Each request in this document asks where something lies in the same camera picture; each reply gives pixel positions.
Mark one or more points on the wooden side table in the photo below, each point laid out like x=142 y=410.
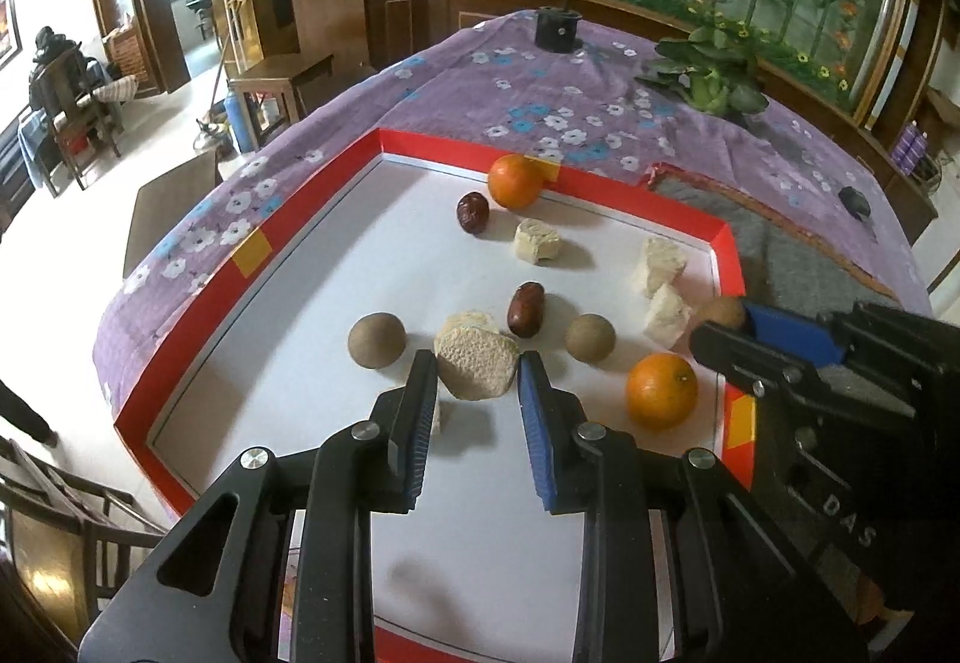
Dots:
x=282 y=77

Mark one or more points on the brown longan fruit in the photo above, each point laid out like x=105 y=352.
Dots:
x=725 y=311
x=590 y=338

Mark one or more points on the grey felt mat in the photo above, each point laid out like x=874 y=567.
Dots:
x=780 y=267

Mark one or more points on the black cylindrical mount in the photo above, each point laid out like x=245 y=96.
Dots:
x=556 y=29

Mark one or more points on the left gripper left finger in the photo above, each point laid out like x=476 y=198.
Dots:
x=375 y=466

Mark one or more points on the black rectangular device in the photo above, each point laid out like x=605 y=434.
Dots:
x=855 y=203

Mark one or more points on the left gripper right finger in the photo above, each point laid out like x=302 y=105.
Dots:
x=582 y=467

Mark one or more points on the dark red jujube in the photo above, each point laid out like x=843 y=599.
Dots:
x=526 y=311

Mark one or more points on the red white tray box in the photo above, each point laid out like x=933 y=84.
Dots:
x=260 y=359

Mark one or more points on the purple floral tablecloth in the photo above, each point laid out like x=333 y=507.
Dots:
x=491 y=84

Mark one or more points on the wooden chair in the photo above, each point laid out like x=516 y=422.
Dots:
x=62 y=85

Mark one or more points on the purple bottles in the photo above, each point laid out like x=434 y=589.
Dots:
x=910 y=149

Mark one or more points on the orange tangerine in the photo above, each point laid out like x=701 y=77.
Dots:
x=515 y=182
x=661 y=391

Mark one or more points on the green leafy vegetable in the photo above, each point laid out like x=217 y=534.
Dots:
x=710 y=71

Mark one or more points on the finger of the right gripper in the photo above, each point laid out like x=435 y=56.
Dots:
x=793 y=334
x=772 y=375

